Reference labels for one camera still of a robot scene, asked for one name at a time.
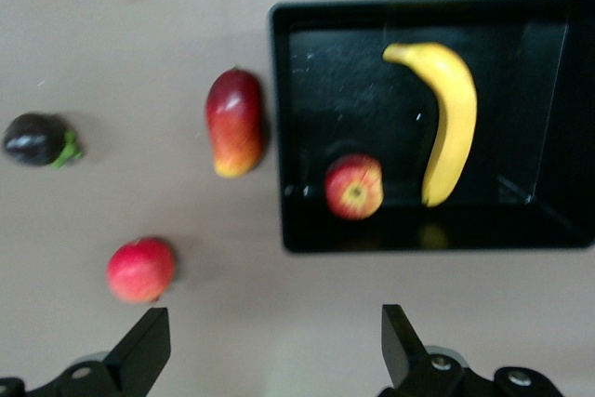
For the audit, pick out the dark purple eggplant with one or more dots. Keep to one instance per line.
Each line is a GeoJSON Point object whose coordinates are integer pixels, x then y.
{"type": "Point", "coordinates": [32, 139]}

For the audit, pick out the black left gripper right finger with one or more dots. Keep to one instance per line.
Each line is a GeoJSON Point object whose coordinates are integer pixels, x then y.
{"type": "Point", "coordinates": [409, 360]}

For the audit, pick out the red yellow apple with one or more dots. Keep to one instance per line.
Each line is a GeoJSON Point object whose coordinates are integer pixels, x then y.
{"type": "Point", "coordinates": [354, 188]}

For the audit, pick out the red pomegranate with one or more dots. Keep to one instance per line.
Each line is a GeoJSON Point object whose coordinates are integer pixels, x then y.
{"type": "Point", "coordinates": [139, 271]}

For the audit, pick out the red orange mango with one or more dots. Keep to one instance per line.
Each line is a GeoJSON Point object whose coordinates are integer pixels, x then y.
{"type": "Point", "coordinates": [234, 123]}

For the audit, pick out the yellow banana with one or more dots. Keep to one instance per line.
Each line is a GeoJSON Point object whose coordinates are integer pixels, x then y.
{"type": "Point", "coordinates": [458, 104]}

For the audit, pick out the black plastic box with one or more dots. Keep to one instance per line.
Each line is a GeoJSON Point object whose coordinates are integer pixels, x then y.
{"type": "Point", "coordinates": [362, 90]}

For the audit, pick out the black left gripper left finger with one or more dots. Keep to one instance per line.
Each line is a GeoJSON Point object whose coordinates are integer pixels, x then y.
{"type": "Point", "coordinates": [135, 355]}

